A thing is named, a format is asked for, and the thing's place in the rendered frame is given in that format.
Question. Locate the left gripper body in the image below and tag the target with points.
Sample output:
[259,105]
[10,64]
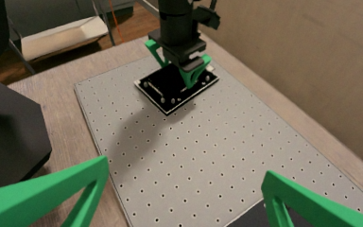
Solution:
[179,38]

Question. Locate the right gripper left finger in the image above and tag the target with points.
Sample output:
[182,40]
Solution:
[21,204]

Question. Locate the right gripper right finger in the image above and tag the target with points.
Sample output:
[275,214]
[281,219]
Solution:
[316,209]

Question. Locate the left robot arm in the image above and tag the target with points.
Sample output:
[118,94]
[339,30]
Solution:
[174,7]

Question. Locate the white label sign with black border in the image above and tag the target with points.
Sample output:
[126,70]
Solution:
[210,67]

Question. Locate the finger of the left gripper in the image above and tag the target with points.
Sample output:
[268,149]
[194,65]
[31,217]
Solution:
[152,47]
[186,76]

